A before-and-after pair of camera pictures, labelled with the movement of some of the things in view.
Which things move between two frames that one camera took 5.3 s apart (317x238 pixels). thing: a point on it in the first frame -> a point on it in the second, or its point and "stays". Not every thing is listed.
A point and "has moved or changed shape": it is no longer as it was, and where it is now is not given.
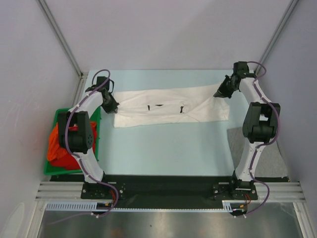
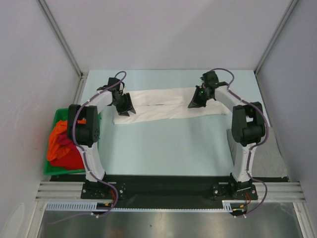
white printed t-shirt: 170,106 has moved or changed shape
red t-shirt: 67,161 stays
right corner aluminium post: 276,33 stays
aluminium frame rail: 61,191 stays
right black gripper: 222,92 -> 196,102
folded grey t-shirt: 271,163 stays
